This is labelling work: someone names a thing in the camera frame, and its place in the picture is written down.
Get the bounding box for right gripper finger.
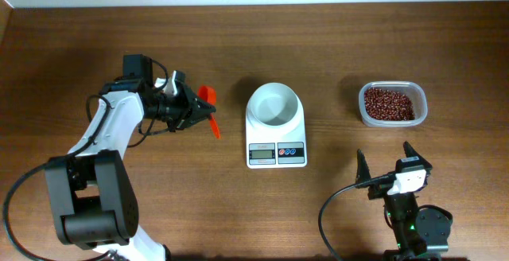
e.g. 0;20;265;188
403;141;419;158
356;149;371;183

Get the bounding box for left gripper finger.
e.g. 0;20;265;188
186;87;213;108
175;110;216;131

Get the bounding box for orange plastic measuring scoop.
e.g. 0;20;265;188
197;84;221;140

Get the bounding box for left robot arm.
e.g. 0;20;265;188
45;54;220;260

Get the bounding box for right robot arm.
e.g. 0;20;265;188
356;142;453;260

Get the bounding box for white round bowl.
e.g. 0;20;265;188
247;83;301;127

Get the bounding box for white digital kitchen scale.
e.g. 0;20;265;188
246;101;308;169

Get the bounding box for clear plastic food container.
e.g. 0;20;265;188
359;81;428;127

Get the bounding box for red adzuki beans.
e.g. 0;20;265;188
363;88;415;121

